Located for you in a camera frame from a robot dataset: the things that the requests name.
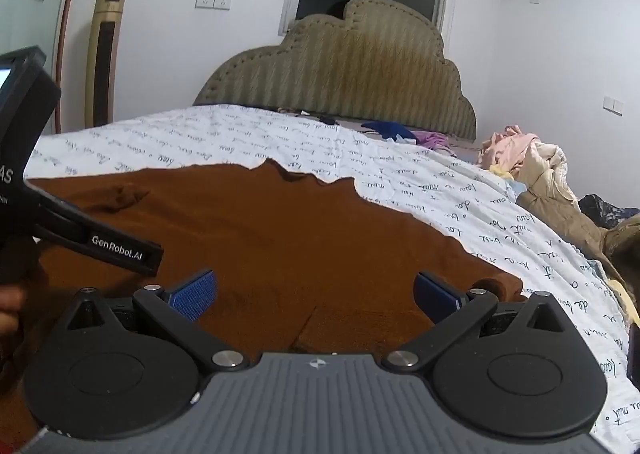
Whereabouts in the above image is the blue cloth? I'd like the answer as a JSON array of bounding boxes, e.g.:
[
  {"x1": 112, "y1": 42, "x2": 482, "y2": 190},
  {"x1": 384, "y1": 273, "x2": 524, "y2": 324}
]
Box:
[{"x1": 360, "y1": 120, "x2": 418, "y2": 143}]

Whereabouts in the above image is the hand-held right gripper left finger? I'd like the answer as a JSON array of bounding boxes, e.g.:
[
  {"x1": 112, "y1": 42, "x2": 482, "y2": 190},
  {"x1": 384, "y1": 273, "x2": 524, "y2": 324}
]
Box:
[{"x1": 65, "y1": 268, "x2": 250, "y2": 371}]

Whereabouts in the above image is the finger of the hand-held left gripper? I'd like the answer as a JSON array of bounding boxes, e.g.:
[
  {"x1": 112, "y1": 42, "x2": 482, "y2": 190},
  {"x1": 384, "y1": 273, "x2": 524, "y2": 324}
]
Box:
[{"x1": 24, "y1": 178, "x2": 164, "y2": 278}]

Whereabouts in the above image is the olive padded headboard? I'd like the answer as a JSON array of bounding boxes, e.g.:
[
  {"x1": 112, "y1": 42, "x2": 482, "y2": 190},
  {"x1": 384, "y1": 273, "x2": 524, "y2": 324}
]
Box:
[{"x1": 192, "y1": 0, "x2": 478, "y2": 142}]

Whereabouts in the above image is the olive brown padded cloth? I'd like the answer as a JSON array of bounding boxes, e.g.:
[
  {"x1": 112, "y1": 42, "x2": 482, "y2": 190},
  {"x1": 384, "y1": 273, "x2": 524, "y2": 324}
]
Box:
[{"x1": 602, "y1": 213, "x2": 640, "y2": 305}]

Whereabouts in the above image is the white printed blanket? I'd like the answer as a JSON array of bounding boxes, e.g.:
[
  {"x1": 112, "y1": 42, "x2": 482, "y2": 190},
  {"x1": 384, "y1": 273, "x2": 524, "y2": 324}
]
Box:
[{"x1": 22, "y1": 104, "x2": 640, "y2": 454}]

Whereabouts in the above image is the brown knit sweater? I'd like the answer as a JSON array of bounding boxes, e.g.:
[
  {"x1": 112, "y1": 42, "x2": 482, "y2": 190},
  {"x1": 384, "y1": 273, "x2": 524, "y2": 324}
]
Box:
[{"x1": 0, "y1": 159, "x2": 525, "y2": 435}]

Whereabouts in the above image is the purple cloth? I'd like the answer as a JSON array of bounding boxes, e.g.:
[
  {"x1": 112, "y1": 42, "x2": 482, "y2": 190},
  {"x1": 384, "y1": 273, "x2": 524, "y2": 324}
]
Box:
[{"x1": 412, "y1": 130, "x2": 454, "y2": 150}]

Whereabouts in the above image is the gold tower air conditioner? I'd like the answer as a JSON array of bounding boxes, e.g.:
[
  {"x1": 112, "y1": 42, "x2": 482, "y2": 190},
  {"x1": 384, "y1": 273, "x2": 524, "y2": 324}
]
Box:
[{"x1": 84, "y1": 0, "x2": 127, "y2": 129}]

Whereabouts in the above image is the dark floral cloth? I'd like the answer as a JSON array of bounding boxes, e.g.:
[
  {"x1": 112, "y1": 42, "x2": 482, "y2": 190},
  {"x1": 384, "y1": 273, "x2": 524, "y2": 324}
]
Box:
[{"x1": 580, "y1": 193, "x2": 640, "y2": 231}]

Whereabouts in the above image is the pink clothes pile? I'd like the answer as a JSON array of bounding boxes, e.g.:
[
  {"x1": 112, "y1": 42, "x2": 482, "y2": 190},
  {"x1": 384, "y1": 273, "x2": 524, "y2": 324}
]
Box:
[{"x1": 477, "y1": 124, "x2": 542, "y2": 171}]

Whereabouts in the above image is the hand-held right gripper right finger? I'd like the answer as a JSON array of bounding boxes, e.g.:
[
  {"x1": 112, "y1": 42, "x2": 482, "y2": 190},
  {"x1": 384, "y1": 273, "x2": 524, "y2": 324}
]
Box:
[{"x1": 382, "y1": 271, "x2": 576, "y2": 371}]

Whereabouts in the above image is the person's left hand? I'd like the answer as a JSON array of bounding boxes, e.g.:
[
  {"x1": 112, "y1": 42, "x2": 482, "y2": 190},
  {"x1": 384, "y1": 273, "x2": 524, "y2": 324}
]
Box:
[{"x1": 0, "y1": 284, "x2": 27, "y2": 337}]

